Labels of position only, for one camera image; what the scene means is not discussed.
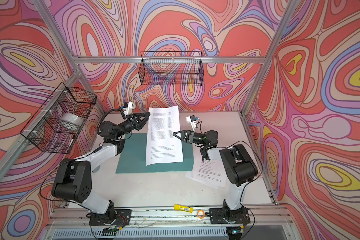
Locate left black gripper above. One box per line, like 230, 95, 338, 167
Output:
114, 116, 151, 142

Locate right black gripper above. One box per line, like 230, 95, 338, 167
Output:
173, 130, 208, 146

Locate printed white paper sheet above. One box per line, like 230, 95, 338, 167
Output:
146, 106, 184, 166

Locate teal paper folder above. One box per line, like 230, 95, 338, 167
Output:
115, 133, 194, 174

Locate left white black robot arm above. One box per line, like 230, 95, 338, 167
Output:
51, 112, 150, 218

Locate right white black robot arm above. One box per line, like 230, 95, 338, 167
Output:
173, 130, 258, 226

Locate lower white paper sheets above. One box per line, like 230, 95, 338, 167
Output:
186, 148, 227, 189

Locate grey blue stapler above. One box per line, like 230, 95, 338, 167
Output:
91, 163, 100, 173

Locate yellow glue stick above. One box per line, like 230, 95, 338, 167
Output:
174, 204, 194, 213

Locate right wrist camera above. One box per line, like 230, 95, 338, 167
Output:
186, 115, 200, 132

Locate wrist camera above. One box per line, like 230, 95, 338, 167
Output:
186, 115, 200, 132
121, 102, 135, 116

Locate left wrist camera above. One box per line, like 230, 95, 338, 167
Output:
121, 102, 135, 116

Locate back black wire basket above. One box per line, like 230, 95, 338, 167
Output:
138, 51, 204, 86

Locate black wire basket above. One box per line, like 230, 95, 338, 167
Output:
20, 83, 97, 154
138, 51, 204, 86

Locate left black wire basket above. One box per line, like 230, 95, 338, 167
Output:
20, 83, 97, 154

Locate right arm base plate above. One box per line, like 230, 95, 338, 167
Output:
206, 207, 251, 226

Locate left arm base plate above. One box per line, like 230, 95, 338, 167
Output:
86, 209, 132, 227

